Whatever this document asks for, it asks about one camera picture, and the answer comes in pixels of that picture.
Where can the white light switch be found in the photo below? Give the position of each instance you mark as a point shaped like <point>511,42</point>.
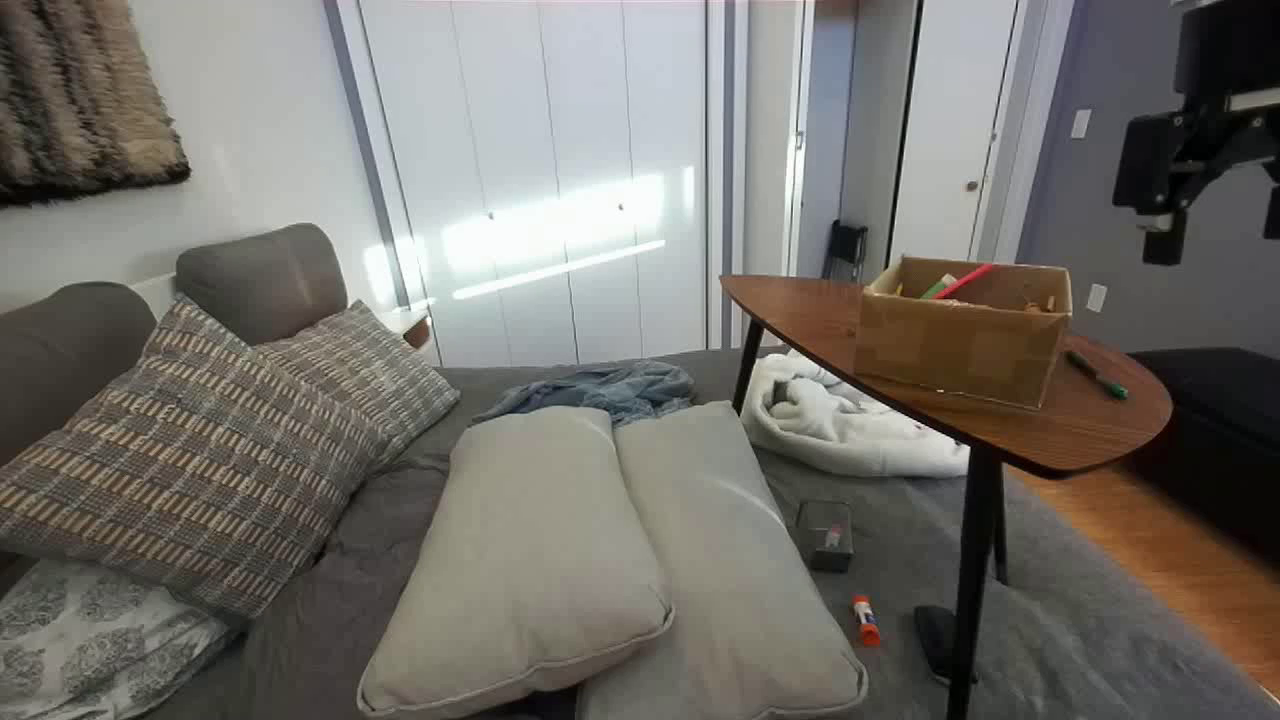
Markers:
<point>1080,123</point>

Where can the white room door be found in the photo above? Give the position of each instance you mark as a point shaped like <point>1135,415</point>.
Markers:
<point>955,134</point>

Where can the grey sofa bed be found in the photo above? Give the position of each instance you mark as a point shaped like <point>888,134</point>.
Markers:
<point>1054,624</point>

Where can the grey floral pillow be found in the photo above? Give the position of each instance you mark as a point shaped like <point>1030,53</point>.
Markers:
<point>80,641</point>

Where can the white fleece robe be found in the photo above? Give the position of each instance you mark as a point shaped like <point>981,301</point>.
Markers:
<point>826,428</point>

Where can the red pen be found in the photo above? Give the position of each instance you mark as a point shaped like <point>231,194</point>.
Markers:
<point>965,280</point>

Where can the wooden side table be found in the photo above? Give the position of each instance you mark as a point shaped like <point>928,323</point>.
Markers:
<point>812,323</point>

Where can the white wall outlet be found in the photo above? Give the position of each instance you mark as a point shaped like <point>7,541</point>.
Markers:
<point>1098,299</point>

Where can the large plaid pillow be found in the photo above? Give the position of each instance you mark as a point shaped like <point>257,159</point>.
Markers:
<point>200,454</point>

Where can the flat black object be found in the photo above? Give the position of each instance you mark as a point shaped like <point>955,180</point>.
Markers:
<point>938,636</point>

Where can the beige pillow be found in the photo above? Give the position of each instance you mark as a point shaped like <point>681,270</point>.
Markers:
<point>522,562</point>
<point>735,575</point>

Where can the white closet doors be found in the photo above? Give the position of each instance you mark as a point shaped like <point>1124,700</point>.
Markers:
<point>561,134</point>

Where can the orange glue stick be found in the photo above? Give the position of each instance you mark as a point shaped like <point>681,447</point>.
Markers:
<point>865,622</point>

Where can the blue crumpled cloth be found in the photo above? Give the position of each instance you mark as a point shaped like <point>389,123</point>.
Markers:
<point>614,390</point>

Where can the brown shaggy wall hanging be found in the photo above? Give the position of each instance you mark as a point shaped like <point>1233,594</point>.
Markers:
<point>80,94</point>

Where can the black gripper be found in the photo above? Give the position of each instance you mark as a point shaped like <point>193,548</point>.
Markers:
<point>1162,163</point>

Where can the small plaid pillow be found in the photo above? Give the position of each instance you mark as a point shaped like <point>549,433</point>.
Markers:
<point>380,375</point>

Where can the black ottoman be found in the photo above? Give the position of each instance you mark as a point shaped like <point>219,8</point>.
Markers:
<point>1222,427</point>

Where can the green pen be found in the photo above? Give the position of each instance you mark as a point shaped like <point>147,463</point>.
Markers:
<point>1098,375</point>

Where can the small white nightstand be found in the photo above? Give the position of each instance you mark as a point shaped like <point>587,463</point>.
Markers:
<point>419,333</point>

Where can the black device by doorway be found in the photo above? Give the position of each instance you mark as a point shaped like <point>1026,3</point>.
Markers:
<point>846,246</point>

